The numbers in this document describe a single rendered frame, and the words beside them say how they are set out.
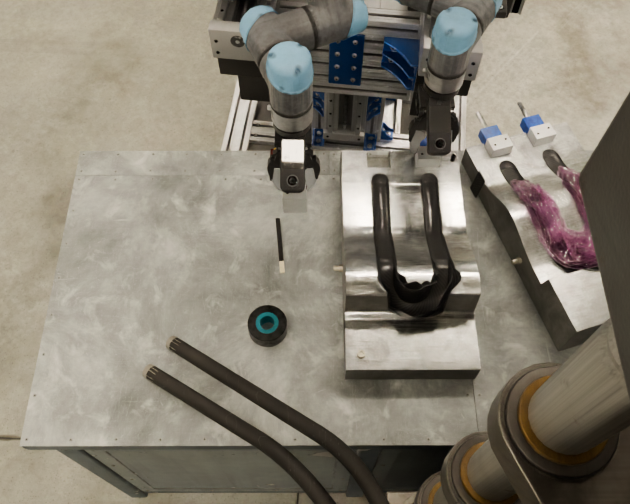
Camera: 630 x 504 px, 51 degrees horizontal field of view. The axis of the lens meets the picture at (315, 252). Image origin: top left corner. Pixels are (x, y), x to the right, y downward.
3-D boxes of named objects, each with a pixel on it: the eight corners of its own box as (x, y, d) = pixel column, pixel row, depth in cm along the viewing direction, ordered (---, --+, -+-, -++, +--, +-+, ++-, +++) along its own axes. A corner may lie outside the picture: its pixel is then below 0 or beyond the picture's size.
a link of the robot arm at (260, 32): (294, 25, 123) (318, 65, 119) (237, 43, 121) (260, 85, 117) (293, -10, 117) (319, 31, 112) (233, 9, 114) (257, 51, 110)
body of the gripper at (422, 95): (448, 103, 143) (459, 62, 132) (452, 134, 139) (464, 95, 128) (413, 103, 143) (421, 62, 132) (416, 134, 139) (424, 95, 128)
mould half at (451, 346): (339, 174, 157) (341, 138, 145) (449, 174, 157) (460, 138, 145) (344, 379, 133) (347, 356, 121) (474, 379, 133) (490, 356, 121)
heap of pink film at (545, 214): (500, 183, 149) (509, 162, 142) (572, 163, 151) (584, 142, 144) (554, 282, 137) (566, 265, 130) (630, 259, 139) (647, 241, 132)
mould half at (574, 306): (460, 161, 159) (470, 132, 149) (559, 136, 162) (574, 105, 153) (558, 351, 136) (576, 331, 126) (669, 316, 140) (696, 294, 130)
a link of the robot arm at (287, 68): (300, 29, 110) (321, 65, 106) (301, 76, 119) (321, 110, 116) (255, 44, 108) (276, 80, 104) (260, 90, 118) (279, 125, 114)
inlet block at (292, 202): (284, 162, 147) (283, 147, 142) (307, 162, 147) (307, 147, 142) (283, 212, 141) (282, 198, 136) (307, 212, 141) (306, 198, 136)
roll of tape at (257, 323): (260, 354, 136) (258, 348, 133) (242, 322, 139) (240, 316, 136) (294, 335, 138) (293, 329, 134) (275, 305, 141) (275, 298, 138)
